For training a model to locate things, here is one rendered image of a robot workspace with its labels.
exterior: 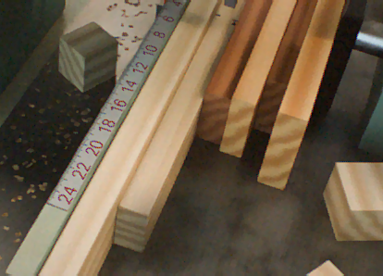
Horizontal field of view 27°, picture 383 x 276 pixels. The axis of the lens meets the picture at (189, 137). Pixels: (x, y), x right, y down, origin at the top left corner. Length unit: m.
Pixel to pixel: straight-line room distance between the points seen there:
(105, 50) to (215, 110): 0.20
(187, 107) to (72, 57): 0.21
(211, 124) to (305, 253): 0.11
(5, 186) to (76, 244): 0.23
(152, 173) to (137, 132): 0.03
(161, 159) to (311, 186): 0.12
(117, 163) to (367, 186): 0.17
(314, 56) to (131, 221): 0.18
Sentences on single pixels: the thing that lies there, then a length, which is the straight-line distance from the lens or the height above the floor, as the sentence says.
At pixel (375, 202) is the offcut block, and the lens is 0.53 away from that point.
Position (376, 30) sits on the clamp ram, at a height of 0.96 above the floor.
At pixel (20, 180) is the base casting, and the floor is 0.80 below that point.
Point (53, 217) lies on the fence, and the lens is 0.45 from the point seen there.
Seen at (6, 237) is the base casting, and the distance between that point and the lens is 0.64.
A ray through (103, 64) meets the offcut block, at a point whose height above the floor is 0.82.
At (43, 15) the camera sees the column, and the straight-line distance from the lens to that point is 0.77.
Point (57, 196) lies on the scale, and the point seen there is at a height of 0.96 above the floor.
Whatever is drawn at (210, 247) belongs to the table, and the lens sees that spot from 0.52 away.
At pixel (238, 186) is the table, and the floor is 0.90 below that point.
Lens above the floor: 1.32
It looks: 46 degrees down
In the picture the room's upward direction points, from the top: 12 degrees clockwise
